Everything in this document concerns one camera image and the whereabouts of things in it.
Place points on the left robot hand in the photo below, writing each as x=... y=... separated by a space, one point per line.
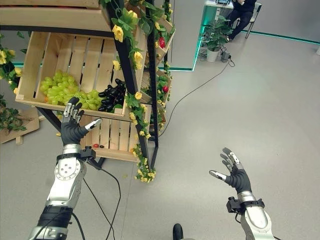
x=70 y=131

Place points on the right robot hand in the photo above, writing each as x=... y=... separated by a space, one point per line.
x=238 y=178

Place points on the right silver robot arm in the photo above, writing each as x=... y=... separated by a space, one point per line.
x=257 y=217

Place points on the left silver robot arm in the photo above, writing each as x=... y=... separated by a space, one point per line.
x=60 y=192

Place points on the small red tomato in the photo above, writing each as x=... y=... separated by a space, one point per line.
x=95 y=145

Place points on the green grape bunch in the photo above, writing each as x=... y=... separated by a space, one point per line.
x=65 y=91

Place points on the low wooden crate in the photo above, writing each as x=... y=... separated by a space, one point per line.
x=117 y=140

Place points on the wooden crate on floor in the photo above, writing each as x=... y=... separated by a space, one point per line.
x=17 y=127

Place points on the black grape bunch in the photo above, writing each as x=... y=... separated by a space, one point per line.
x=112 y=96

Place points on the wooden crate with grapes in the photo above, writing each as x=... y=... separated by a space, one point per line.
x=82 y=62

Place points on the yellow flower garland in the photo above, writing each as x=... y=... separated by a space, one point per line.
x=140 y=110

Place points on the yellow flower plant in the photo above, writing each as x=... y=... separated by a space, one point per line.
x=10 y=82

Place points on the dark robot foot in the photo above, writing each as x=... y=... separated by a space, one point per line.
x=178 y=231

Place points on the red fruit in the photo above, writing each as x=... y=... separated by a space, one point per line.
x=165 y=88

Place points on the wooden crate above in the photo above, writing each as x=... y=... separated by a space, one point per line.
x=55 y=12

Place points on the power adapter box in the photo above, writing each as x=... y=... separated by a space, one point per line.
x=226 y=56

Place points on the white plant pot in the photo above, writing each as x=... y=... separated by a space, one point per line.
x=212 y=55

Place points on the red pepper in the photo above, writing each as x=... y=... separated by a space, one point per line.
x=162 y=42

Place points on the small wooden side crate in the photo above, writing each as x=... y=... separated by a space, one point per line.
x=166 y=37

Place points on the potted green plant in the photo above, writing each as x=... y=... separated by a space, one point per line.
x=217 y=33

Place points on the person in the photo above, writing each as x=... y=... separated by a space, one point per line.
x=241 y=15

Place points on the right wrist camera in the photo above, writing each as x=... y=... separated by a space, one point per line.
x=232 y=203

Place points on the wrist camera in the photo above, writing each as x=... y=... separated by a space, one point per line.
x=232 y=203
x=88 y=153

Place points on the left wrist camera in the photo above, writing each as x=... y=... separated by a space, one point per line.
x=88 y=153

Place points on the black metal shelf frame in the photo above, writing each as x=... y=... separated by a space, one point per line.
x=150 y=82

